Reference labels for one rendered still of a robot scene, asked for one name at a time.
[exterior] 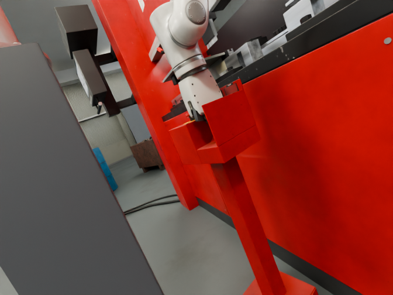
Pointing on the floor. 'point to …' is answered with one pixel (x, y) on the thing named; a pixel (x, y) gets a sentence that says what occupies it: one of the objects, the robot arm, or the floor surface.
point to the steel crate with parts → (147, 155)
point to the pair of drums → (105, 168)
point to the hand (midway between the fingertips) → (217, 127)
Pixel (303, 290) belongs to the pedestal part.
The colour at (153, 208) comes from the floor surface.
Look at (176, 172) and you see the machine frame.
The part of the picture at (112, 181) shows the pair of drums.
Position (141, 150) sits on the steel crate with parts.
